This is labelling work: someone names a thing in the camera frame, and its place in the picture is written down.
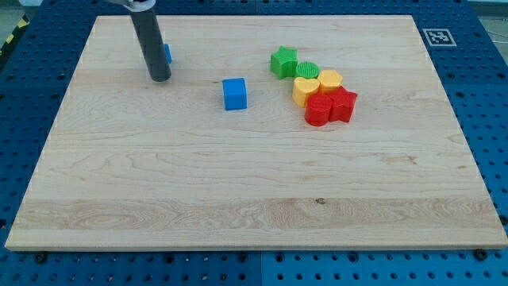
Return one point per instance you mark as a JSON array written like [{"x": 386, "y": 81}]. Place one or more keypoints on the yellow heart block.
[{"x": 303, "y": 88}]

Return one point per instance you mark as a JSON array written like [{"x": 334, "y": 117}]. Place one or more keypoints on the wooden board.
[{"x": 135, "y": 165}]

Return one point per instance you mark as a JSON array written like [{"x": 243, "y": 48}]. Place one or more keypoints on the green star block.
[{"x": 284, "y": 62}]

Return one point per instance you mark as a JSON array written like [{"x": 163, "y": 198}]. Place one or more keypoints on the green cylinder block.
[{"x": 307, "y": 70}]

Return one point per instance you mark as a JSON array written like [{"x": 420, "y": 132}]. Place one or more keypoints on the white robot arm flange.
[{"x": 135, "y": 5}]

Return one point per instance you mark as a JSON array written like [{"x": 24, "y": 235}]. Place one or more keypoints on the red cylinder block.
[{"x": 318, "y": 109}]

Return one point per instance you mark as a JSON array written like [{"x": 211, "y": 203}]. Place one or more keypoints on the white fiducial marker tag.
[{"x": 439, "y": 38}]

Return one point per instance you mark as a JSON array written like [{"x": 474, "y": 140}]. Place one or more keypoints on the yellow hexagon block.
[{"x": 329, "y": 80}]

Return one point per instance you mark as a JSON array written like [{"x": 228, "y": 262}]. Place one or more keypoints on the red star block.
[{"x": 343, "y": 104}]

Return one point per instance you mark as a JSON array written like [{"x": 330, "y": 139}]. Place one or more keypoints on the blue triangle block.
[{"x": 168, "y": 53}]

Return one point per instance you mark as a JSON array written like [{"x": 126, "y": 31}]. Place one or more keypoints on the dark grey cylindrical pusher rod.
[{"x": 151, "y": 44}]

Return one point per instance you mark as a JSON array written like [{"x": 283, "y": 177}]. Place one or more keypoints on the blue cube block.
[{"x": 235, "y": 94}]

